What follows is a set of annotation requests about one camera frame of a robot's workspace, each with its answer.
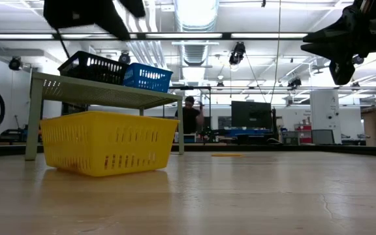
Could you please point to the silver ventilation duct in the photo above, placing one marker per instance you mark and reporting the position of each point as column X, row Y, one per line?
column 196, row 19

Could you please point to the red tool cart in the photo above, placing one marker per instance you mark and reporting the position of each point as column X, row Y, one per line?
column 305, row 139

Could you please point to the green perforated metal shelf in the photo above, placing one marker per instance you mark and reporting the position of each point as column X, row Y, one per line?
column 93, row 93

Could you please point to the white column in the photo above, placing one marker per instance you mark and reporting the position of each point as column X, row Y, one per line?
column 325, row 111

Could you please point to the black plastic basket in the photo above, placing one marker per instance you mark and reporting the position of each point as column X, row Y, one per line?
column 93, row 70

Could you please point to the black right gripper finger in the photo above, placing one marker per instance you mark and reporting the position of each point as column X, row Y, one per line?
column 325, row 50
column 328, row 36

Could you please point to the blue plastic basket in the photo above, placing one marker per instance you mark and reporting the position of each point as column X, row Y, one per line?
column 149, row 78

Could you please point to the yellow rubber band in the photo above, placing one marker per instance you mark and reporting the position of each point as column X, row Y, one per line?
column 227, row 154

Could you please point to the person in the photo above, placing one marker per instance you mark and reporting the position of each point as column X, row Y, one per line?
column 189, row 119

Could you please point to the black ceiling spotlight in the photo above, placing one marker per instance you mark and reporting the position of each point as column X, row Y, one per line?
column 294, row 82
column 15, row 63
column 358, row 60
column 220, row 85
column 237, row 53
column 124, row 57

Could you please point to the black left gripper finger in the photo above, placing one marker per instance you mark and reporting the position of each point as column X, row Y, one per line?
column 119, row 27
column 135, row 8

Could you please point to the black beam with light strips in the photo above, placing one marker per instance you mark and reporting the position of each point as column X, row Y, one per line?
column 226, row 36

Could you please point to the yellow plastic basket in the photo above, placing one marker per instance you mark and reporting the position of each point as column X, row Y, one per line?
column 109, row 143

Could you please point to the black aluminium table frame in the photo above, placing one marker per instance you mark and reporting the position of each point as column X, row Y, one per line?
column 338, row 149

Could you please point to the black computer monitor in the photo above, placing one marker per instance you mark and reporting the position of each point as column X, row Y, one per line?
column 250, row 112

